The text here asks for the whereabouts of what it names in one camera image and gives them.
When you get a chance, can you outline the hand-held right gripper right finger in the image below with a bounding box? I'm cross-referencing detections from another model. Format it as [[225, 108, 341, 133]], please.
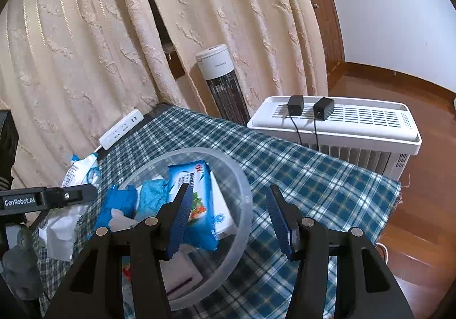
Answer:
[[265, 184, 416, 319]]

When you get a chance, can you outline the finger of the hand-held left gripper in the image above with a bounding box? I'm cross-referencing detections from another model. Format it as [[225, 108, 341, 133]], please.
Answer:
[[44, 184, 98, 211]]

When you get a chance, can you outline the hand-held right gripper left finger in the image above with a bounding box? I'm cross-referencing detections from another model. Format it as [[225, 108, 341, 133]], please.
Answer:
[[43, 183, 195, 319]]

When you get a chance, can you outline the blue printed snack packet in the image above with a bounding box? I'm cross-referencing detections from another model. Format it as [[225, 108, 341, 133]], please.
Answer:
[[167, 161, 219, 251]]

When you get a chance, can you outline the light blue plastic bag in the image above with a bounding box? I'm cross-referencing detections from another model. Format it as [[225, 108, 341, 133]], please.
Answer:
[[135, 178, 175, 222]]

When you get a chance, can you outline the white medicine box orange stripe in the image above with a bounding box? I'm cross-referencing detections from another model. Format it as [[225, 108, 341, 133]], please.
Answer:
[[210, 170, 239, 238]]

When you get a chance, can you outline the dark blue plastic bag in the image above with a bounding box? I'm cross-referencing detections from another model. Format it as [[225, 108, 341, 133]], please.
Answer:
[[93, 184, 138, 232]]

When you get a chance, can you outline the clear plastic bowl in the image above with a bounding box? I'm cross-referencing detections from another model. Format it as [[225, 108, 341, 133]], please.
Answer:
[[114, 148, 254, 310]]

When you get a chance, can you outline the person's left hand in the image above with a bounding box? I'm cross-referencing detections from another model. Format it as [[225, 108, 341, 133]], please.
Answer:
[[2, 224, 42, 300]]

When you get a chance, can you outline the crumpled white plastic wrapper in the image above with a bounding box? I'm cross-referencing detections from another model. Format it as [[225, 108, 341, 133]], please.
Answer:
[[37, 203, 89, 263]]

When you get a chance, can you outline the blue plaid tablecloth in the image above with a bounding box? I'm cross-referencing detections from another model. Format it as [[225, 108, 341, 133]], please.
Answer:
[[34, 105, 402, 319]]

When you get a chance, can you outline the white power strip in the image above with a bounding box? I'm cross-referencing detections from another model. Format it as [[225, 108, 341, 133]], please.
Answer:
[[99, 109, 144, 149]]

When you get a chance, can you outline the white air purifier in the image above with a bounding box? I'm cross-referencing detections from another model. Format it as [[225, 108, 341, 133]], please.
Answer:
[[247, 95, 423, 181]]

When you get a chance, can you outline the black power adapter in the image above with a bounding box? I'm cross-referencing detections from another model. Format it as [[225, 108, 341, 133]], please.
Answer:
[[287, 95, 304, 115], [313, 97, 335, 121]]

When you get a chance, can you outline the beige embossed curtain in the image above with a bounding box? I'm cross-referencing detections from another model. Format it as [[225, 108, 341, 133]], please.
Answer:
[[0, 0, 328, 191]]

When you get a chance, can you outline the white tower fan heater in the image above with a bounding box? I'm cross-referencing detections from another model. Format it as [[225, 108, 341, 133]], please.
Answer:
[[195, 44, 250, 126]]

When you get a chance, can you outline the brown wooden door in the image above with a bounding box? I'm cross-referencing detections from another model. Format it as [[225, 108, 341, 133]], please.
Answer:
[[288, 0, 347, 92]]

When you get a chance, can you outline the white floor cable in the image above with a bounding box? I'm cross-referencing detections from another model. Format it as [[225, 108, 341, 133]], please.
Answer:
[[375, 241, 392, 264]]

